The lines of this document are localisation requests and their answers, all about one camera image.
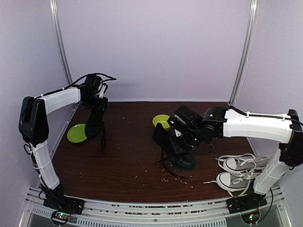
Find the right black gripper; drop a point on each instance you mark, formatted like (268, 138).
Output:
(176, 148)

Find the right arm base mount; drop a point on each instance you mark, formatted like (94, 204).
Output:
(248, 207)

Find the aluminium front rail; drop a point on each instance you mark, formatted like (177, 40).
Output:
(206, 213)

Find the left aluminium frame post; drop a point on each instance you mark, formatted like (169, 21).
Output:
(59, 37)

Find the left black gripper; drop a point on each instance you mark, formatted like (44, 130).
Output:
(104, 103)

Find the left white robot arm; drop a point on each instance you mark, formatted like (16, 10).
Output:
(33, 126)

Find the green plate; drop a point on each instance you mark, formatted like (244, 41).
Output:
(76, 133)

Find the green bowl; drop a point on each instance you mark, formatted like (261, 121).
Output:
(162, 119)

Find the grey sneaker front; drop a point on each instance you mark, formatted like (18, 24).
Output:
(234, 183)

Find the grey sneaker rear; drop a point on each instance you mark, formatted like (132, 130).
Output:
(242, 163)

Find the right aluminium frame post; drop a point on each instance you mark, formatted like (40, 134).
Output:
(248, 42)

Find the black sneaker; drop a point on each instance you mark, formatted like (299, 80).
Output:
(184, 161)
(95, 126)

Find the aluminium frame post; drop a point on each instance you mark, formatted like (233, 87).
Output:
(59, 37)
(248, 42)

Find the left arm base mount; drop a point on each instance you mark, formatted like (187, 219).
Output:
(63, 210)

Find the grey sneaker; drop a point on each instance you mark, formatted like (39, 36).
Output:
(234, 183)
(242, 163)

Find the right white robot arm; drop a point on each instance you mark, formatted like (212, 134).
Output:
(286, 129)

